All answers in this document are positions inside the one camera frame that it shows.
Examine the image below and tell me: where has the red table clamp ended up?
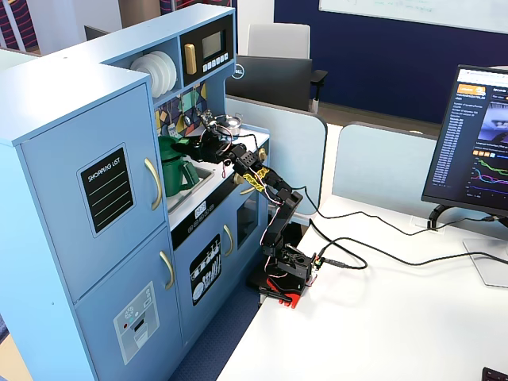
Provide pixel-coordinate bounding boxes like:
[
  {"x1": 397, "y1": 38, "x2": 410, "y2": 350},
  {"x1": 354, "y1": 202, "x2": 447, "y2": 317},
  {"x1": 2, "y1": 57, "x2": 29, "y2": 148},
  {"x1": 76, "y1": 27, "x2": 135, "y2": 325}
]
[{"x1": 258, "y1": 276, "x2": 303, "y2": 310}]

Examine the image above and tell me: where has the long black camera cable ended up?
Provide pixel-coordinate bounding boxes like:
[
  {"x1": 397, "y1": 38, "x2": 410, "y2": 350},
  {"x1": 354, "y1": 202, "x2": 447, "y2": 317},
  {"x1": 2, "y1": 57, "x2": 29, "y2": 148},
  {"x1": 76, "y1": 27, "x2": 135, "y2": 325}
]
[{"x1": 232, "y1": 133, "x2": 499, "y2": 236}]

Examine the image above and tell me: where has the grey office chair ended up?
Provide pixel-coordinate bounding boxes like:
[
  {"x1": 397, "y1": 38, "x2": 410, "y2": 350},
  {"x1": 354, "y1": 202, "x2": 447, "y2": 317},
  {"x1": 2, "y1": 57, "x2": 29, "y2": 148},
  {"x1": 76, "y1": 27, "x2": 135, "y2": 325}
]
[{"x1": 246, "y1": 22, "x2": 329, "y2": 113}]

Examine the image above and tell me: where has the silver toy pot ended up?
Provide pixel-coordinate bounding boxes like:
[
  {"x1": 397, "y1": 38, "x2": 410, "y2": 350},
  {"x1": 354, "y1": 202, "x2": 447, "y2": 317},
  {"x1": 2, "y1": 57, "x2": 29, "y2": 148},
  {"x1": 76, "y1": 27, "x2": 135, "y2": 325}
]
[{"x1": 215, "y1": 112, "x2": 244, "y2": 137}]

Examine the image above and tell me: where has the light blue rounded desk partition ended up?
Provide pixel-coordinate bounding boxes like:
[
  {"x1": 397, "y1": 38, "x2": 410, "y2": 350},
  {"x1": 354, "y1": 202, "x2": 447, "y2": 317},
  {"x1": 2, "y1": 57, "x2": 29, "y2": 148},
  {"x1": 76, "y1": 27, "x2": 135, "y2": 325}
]
[
  {"x1": 225, "y1": 96, "x2": 329, "y2": 218},
  {"x1": 332, "y1": 121, "x2": 442, "y2": 208}
]

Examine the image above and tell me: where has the green pot lid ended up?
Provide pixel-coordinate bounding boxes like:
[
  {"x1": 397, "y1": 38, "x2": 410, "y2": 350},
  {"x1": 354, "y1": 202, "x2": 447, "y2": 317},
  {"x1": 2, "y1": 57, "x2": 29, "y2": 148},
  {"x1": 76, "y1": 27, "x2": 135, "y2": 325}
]
[{"x1": 170, "y1": 137, "x2": 199, "y2": 160}]

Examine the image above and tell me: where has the white whiteboard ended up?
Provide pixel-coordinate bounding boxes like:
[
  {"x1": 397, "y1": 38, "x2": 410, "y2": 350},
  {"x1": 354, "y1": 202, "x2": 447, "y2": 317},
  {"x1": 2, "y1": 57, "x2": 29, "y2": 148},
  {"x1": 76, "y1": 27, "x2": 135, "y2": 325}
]
[{"x1": 318, "y1": 0, "x2": 508, "y2": 35}]

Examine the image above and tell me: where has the black power cable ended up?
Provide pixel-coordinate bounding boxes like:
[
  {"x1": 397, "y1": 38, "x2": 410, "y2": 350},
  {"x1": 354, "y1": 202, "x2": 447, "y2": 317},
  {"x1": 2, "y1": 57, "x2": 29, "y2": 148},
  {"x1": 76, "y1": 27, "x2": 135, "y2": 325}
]
[{"x1": 309, "y1": 237, "x2": 508, "y2": 271}]

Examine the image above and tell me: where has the white toy plate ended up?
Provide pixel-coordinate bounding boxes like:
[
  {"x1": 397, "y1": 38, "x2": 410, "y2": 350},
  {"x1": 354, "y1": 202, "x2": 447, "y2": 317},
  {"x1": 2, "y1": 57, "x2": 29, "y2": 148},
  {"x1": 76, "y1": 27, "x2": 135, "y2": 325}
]
[
  {"x1": 152, "y1": 51, "x2": 171, "y2": 96},
  {"x1": 164, "y1": 50, "x2": 179, "y2": 90},
  {"x1": 129, "y1": 55, "x2": 162, "y2": 98}
]

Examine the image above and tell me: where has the yellow oven door handle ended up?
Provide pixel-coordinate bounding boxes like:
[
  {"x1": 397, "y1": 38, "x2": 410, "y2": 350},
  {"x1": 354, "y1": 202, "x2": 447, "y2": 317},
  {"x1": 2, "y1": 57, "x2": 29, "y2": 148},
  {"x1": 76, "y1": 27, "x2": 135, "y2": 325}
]
[{"x1": 222, "y1": 224, "x2": 235, "y2": 258}]

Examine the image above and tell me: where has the green toy pot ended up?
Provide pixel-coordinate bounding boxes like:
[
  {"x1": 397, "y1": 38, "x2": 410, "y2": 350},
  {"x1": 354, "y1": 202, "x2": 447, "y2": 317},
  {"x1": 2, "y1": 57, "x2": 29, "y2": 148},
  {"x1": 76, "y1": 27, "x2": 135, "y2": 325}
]
[{"x1": 157, "y1": 134, "x2": 201, "y2": 198}]

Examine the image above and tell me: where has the black keyboard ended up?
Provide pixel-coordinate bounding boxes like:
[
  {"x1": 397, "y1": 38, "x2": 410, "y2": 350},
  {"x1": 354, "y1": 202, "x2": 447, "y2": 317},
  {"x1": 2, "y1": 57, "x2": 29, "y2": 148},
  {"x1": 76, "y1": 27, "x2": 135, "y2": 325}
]
[{"x1": 481, "y1": 366, "x2": 508, "y2": 381}]

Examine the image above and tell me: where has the computer monitor showing plots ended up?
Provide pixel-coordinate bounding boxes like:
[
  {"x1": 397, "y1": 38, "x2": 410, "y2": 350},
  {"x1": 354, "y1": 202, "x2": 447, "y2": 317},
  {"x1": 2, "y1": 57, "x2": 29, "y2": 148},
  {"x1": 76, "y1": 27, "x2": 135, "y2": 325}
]
[{"x1": 421, "y1": 64, "x2": 508, "y2": 217}]

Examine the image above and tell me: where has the yellow short freezer door handle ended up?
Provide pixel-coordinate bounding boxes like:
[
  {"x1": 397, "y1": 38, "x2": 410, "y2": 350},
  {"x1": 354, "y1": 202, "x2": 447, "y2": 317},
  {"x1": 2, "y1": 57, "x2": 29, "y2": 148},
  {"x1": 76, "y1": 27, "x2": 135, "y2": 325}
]
[{"x1": 159, "y1": 250, "x2": 175, "y2": 291}]

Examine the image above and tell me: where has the yellow long fridge door handle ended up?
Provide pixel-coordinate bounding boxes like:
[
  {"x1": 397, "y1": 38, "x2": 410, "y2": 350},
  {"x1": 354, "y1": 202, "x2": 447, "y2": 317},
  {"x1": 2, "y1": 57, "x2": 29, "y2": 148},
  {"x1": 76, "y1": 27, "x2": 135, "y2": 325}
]
[{"x1": 143, "y1": 157, "x2": 164, "y2": 212}]

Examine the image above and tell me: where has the black Dell monitor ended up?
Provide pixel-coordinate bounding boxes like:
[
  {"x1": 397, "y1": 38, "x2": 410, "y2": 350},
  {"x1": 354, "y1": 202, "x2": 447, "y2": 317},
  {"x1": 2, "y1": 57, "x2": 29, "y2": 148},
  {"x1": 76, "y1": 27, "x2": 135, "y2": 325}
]
[{"x1": 225, "y1": 55, "x2": 314, "y2": 113}]

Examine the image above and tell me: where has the light blue toy kitchen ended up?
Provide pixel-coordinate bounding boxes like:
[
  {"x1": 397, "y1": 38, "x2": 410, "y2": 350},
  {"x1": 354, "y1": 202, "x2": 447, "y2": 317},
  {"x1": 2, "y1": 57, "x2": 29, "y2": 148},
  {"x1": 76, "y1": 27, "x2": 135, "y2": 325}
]
[{"x1": 0, "y1": 3, "x2": 271, "y2": 381}]

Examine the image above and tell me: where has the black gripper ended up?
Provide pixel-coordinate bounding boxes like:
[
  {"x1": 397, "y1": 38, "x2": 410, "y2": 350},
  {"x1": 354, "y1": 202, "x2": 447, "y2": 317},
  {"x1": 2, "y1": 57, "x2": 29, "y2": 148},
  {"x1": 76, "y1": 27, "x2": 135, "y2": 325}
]
[{"x1": 186, "y1": 136, "x2": 241, "y2": 167}]

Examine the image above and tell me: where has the yellow microwave door handle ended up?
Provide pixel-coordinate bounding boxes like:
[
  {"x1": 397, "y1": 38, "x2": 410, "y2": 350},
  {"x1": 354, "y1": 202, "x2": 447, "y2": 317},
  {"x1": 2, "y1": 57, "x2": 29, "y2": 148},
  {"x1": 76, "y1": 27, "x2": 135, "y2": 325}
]
[{"x1": 183, "y1": 43, "x2": 198, "y2": 76}]

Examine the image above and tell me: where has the silver monitor stand base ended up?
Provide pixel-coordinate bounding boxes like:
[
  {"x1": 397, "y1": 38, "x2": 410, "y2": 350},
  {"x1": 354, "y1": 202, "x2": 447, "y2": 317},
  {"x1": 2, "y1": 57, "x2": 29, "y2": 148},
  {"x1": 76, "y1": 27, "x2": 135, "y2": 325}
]
[{"x1": 462, "y1": 237, "x2": 508, "y2": 289}]

